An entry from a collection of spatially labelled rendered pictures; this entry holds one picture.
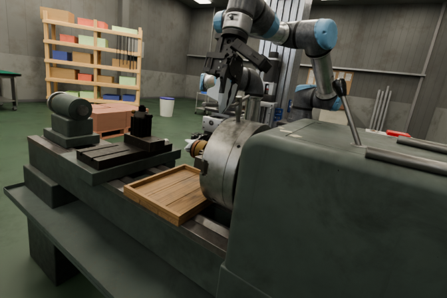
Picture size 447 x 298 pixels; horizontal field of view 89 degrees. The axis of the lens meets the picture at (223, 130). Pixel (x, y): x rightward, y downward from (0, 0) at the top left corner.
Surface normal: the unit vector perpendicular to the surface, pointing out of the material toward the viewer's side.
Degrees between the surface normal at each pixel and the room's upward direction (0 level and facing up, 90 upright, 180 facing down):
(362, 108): 90
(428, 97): 90
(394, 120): 90
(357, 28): 90
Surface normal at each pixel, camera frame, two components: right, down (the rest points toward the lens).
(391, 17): -0.45, 0.14
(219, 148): -0.40, -0.39
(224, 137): -0.30, -0.59
